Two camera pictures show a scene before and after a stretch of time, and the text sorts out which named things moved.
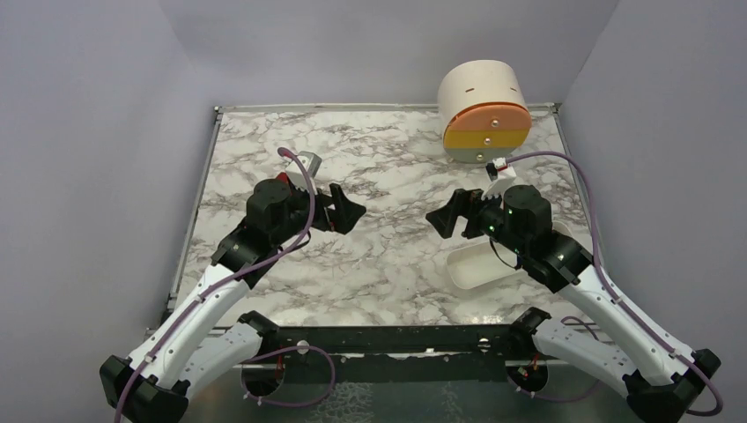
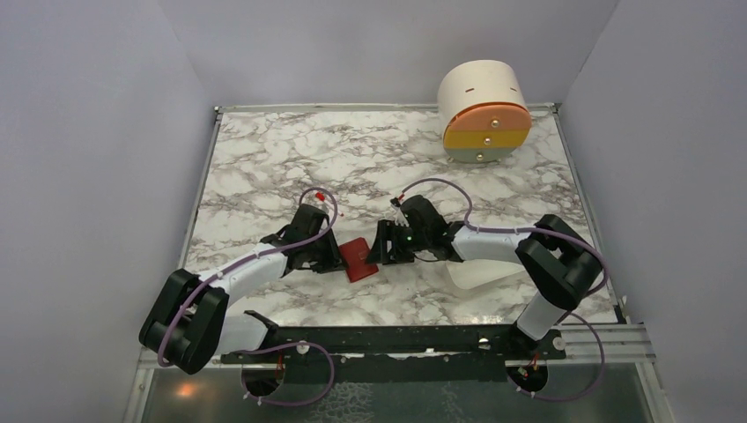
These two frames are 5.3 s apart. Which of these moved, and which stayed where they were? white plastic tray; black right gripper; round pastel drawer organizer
Moved: black right gripper
Stayed: white plastic tray; round pastel drawer organizer
